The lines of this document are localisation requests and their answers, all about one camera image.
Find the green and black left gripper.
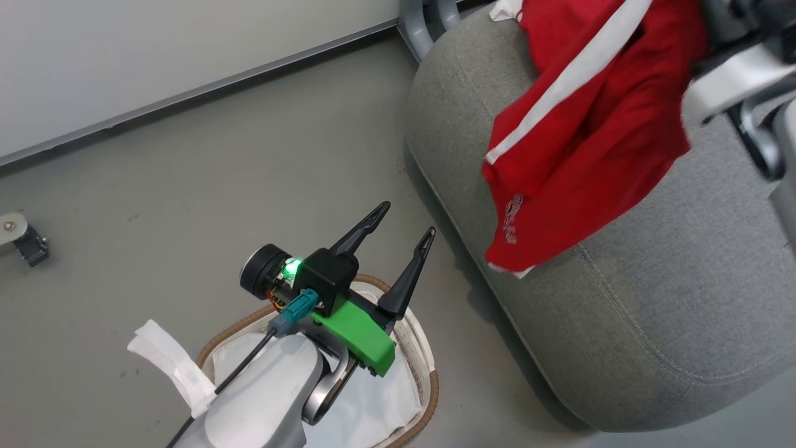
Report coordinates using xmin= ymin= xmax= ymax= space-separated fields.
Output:
xmin=240 ymin=200 xmax=437 ymax=378

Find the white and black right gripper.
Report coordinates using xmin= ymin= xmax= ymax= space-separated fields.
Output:
xmin=681 ymin=0 xmax=796 ymax=126

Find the red and white shirt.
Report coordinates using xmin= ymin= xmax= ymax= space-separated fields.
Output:
xmin=482 ymin=0 xmax=711 ymax=279

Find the grey fabric sofa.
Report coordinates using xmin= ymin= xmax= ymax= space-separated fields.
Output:
xmin=404 ymin=0 xmax=796 ymax=433

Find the laundry basket with brown rim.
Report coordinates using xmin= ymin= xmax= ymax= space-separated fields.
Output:
xmin=196 ymin=274 xmax=440 ymax=448

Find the black cable with teal connector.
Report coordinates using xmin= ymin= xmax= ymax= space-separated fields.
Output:
xmin=165 ymin=289 xmax=321 ymax=448

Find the grey partition bottom rail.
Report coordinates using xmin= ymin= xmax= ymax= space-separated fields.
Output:
xmin=0 ymin=19 xmax=400 ymax=169

